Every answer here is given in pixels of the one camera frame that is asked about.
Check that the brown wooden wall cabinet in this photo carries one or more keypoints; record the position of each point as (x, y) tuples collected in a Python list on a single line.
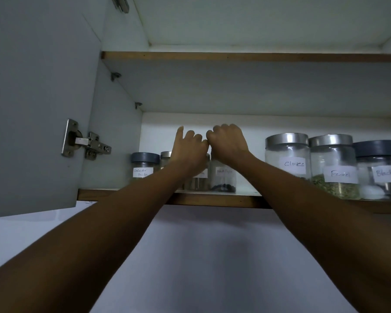
[(280, 123)]

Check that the person's right forearm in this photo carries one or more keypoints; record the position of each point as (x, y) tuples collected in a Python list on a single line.
[(329, 231)]

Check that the white cabinet shelf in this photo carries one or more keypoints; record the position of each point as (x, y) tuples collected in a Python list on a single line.
[(247, 87)]

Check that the metal cabinet door hinge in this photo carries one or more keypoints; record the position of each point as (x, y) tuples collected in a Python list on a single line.
[(91, 145), (121, 3)]

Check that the coriander jar grey lid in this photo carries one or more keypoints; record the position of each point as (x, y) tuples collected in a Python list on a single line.
[(145, 157)]

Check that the metal shelf support pin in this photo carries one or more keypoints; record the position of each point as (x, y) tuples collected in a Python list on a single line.
[(137, 104), (115, 75)]

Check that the cabinet door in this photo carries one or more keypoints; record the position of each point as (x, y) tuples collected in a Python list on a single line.
[(26, 94)]

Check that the person's left forearm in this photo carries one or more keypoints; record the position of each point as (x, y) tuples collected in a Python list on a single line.
[(84, 244)]

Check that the person's right hand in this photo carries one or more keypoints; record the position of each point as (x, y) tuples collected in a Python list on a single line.
[(229, 143)]

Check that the person's left hand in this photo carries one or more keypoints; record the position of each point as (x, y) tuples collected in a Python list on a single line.
[(189, 153)]

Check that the dark spice jar grey lid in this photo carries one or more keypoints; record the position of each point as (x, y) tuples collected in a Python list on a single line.
[(378, 148)]

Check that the green spice jar silver lid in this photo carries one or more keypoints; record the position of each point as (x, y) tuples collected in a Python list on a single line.
[(332, 140)]

